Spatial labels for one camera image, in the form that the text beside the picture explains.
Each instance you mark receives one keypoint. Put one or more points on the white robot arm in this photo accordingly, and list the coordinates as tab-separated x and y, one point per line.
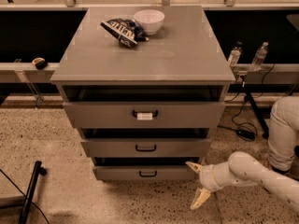
242	170

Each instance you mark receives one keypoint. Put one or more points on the left clear water bottle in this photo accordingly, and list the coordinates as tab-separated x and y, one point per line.
235	54

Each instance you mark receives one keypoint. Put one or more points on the grey bottom drawer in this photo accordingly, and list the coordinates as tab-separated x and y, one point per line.
177	172

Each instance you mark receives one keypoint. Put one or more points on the black stand leg left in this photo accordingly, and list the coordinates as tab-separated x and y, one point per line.
28	198

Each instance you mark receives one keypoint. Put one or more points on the grey middle drawer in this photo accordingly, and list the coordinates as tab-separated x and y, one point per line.
146	147

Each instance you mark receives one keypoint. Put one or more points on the person leg light trousers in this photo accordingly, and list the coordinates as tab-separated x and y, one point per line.
283	133

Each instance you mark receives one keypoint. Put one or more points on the right clear water bottle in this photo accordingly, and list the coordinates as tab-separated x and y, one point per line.
259	56

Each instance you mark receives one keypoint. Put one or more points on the clear water bottle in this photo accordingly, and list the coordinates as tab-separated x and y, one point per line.
235	54
259	56

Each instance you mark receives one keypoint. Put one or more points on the black tripod leg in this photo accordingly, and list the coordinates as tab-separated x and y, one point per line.
257	112

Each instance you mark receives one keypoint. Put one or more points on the white bowl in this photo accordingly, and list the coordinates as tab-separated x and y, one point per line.
150	20

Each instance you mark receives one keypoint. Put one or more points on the grey drawer cabinet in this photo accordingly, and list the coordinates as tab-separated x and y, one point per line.
182	62

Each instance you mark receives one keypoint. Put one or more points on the grey drawer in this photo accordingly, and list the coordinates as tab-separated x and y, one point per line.
177	172
146	147
144	114

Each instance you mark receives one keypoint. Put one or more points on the black power adapter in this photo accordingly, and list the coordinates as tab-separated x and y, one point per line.
245	134

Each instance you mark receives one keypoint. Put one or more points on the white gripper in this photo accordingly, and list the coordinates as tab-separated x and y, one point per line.
206	177

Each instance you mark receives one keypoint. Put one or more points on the yellow black tape measure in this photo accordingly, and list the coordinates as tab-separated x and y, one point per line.
39	63

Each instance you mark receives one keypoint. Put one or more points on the dark snack bag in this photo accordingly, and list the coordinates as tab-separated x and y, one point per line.
128	32

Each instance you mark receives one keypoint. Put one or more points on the grey top drawer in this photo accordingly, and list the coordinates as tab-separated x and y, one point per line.
144	114

